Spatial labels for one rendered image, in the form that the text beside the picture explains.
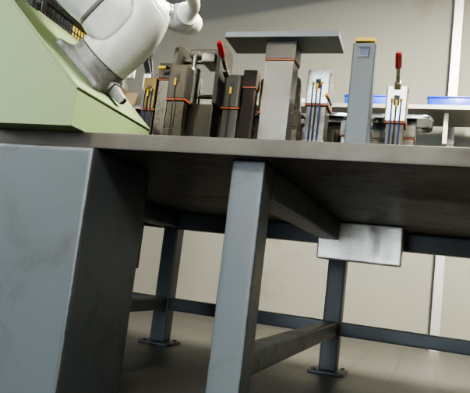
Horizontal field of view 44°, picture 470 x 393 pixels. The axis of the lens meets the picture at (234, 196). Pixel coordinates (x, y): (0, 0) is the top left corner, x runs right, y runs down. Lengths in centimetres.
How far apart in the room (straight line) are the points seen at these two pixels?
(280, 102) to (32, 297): 93
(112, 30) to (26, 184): 46
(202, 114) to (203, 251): 301
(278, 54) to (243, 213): 74
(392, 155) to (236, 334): 50
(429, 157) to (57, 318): 90
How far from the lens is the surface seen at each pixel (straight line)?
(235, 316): 129
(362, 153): 122
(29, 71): 155
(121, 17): 159
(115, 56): 160
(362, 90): 181
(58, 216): 145
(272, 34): 189
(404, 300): 460
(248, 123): 199
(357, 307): 462
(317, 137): 196
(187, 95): 201
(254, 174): 130
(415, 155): 121
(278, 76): 187
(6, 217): 154
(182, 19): 256
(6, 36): 163
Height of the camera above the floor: 41
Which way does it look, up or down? 7 degrees up
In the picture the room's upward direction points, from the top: 7 degrees clockwise
